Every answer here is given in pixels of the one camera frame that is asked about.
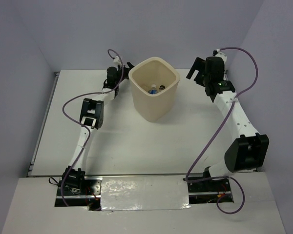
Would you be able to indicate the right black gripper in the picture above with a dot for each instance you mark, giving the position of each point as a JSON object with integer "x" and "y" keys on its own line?
{"x": 198, "y": 64}

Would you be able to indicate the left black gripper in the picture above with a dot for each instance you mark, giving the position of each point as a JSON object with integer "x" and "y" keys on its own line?
{"x": 127, "y": 70}

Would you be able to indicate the orange label plastic bottle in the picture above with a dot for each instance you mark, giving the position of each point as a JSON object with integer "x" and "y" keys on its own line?
{"x": 145, "y": 86}

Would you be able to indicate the blue label plastic bottle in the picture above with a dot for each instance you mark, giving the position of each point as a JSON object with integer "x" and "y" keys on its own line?
{"x": 154, "y": 89}

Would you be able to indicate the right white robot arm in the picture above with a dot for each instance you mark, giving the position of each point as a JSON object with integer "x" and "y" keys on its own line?
{"x": 249, "y": 147}

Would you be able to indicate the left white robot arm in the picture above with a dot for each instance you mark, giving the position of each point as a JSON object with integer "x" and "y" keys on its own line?
{"x": 90, "y": 120}

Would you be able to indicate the beige plastic bin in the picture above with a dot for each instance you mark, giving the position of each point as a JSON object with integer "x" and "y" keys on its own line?
{"x": 157, "y": 71}

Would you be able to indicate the silver foil sheet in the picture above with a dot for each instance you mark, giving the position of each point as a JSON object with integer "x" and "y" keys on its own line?
{"x": 144, "y": 193}

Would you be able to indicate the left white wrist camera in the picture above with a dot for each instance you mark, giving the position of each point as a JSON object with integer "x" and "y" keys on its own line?
{"x": 118, "y": 61}

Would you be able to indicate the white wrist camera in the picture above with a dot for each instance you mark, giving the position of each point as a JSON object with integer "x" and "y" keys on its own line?
{"x": 218, "y": 53}
{"x": 118, "y": 61}

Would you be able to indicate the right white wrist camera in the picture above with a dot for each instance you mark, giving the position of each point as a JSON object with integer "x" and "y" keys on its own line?
{"x": 218, "y": 53}

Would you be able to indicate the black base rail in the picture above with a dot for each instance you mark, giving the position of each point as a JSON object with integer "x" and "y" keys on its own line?
{"x": 90, "y": 198}

